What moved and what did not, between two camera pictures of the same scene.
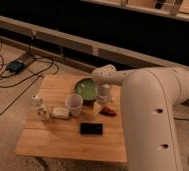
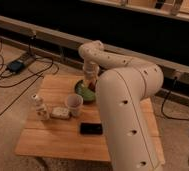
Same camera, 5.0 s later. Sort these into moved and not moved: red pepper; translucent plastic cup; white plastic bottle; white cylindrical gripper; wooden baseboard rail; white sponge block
Moved: red pepper; white cylindrical gripper
Not moved: wooden baseboard rail; white plastic bottle; translucent plastic cup; white sponge block
